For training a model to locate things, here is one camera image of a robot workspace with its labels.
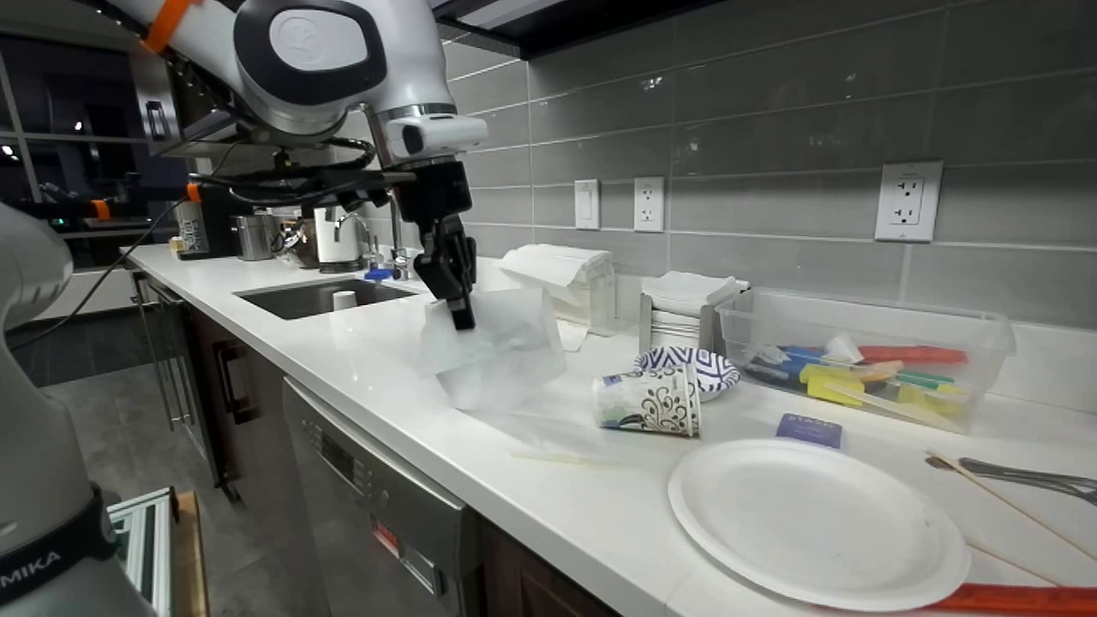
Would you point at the yellow sponge in bin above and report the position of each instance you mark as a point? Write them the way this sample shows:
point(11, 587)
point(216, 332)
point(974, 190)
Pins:
point(836, 385)

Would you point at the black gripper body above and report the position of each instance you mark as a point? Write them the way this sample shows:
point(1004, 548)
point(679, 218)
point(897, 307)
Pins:
point(436, 196)

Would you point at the white wall switch left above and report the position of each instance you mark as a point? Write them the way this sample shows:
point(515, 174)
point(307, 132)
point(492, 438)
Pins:
point(588, 203)

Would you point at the stainless steel sink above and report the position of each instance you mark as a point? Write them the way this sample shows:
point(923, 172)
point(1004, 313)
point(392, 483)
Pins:
point(320, 297)

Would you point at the blue patterned paper bowl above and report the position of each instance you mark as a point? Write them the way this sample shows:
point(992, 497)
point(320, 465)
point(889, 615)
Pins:
point(712, 372)

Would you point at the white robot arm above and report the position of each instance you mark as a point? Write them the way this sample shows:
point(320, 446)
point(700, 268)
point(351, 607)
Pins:
point(301, 65)

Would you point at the red plastic ruler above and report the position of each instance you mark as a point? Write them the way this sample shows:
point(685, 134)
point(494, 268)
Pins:
point(1072, 599)

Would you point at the white paper plate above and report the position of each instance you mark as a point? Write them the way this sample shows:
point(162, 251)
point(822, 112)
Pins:
point(817, 525)

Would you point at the stainless steel dishwasher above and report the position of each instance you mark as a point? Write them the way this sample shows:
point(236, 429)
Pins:
point(390, 540)

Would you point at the white wall outlet middle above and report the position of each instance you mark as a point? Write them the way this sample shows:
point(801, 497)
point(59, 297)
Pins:
point(648, 203)

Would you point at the red marker in bin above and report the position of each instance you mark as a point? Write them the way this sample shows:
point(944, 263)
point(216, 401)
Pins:
point(917, 354)

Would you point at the white wall outlet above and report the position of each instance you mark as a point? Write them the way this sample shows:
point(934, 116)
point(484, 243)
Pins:
point(648, 203)
point(907, 201)

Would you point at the white napkin stack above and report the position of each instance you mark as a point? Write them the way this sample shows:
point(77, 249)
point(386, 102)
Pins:
point(581, 283)

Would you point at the white wall outlet right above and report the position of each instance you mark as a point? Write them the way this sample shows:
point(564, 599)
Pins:
point(907, 201)

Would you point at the wooden chopstick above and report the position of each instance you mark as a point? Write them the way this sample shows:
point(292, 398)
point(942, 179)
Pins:
point(967, 477)

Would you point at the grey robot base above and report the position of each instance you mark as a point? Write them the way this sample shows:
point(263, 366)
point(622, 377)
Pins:
point(58, 545)

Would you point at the silver kettle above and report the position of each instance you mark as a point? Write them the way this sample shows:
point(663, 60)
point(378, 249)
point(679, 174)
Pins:
point(258, 238)

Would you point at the dark wooden cabinet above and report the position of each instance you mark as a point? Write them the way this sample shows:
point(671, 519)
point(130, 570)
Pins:
point(216, 391)

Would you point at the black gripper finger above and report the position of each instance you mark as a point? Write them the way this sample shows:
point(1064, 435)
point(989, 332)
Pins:
point(461, 316)

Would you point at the clear plastic storage bin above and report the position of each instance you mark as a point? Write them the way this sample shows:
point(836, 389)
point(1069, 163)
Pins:
point(776, 332)

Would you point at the purple sponge piece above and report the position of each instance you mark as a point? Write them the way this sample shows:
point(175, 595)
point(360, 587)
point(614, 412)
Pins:
point(809, 429)

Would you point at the patterned paper cup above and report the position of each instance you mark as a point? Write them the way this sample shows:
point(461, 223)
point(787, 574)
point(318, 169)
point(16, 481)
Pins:
point(648, 405)

